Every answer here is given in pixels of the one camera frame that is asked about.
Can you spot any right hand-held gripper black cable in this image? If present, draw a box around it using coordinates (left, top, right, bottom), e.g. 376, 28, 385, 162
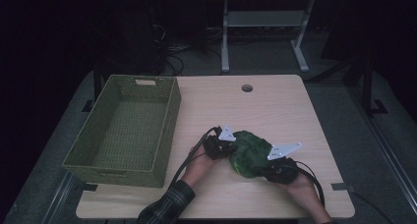
293, 160, 327, 208

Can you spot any grey tape strip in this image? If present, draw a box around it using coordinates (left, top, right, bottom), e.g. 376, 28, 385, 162
330, 182, 357, 193

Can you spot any left hand-held gripper black cable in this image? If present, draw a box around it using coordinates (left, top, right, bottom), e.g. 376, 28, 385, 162
170, 126, 221, 188

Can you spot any green fuzzy garment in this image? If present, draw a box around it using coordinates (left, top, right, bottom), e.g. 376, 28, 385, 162
229, 130, 274, 179

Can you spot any thin black floor cable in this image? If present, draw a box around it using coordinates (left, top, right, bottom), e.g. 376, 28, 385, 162
352, 192, 394, 224

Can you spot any green woven basket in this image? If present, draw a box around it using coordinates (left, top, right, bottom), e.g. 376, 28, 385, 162
62, 74, 182, 189

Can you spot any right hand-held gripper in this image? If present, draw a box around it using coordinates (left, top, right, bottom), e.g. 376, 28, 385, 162
262, 142, 303, 186

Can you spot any person's left hand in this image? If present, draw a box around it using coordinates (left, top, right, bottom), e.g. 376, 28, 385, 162
181, 144, 217, 188

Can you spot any tangle of black floor cables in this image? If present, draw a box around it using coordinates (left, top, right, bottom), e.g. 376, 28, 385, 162
149, 21, 224, 77

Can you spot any person's right hand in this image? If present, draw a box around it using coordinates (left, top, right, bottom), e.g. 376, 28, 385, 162
276, 173, 324, 215

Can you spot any white metal stand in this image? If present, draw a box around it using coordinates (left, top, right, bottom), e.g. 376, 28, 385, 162
220, 0, 316, 74

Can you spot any hand-held gripper black cable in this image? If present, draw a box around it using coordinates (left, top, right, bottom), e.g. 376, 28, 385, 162
170, 126, 221, 188
293, 160, 327, 208

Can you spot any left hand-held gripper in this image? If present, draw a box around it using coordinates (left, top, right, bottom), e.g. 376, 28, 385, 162
202, 125, 238, 161

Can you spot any metal floor rail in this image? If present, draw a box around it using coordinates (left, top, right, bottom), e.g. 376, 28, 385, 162
347, 85, 417, 207
40, 171, 82, 224

